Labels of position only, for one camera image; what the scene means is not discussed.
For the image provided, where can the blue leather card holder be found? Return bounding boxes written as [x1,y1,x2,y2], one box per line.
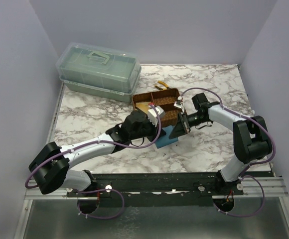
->
[155,125,178,149]

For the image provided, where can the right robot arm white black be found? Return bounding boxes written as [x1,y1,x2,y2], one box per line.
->
[169,93,274,188]

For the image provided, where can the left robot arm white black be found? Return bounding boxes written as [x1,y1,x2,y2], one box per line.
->
[28,107,165,195]

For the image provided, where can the brown woven divided basket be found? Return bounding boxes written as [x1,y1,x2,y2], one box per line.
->
[132,88,180,127]

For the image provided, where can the green plastic storage box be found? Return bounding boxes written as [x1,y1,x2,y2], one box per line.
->
[56,42,142,103]

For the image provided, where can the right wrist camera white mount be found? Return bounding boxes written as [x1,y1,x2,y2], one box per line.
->
[173,97,185,113]

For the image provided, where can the yellow handled pliers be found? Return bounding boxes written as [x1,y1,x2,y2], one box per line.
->
[154,81,170,91]

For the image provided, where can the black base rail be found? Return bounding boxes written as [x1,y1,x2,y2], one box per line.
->
[67,172,243,207]

